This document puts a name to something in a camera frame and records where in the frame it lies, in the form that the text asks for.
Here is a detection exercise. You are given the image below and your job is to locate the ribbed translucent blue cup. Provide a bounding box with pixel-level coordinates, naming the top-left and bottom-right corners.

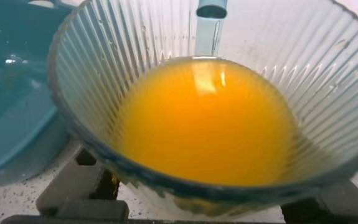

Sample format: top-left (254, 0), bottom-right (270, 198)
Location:
top-left (47, 0), bottom-right (358, 220)

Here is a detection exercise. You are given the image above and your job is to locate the teal square plastic basin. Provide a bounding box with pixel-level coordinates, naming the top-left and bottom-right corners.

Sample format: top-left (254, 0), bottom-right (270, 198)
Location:
top-left (0, 0), bottom-right (83, 190)

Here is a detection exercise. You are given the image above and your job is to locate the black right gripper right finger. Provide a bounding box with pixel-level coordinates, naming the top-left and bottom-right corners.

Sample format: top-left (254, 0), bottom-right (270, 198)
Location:
top-left (280, 180), bottom-right (358, 224)

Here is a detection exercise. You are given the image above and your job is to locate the orange juice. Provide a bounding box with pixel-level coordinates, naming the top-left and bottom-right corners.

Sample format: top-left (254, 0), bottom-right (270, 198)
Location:
top-left (110, 57), bottom-right (299, 187)

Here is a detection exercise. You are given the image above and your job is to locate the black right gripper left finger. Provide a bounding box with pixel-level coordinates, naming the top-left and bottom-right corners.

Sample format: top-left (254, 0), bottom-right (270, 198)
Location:
top-left (35, 146), bottom-right (130, 220)

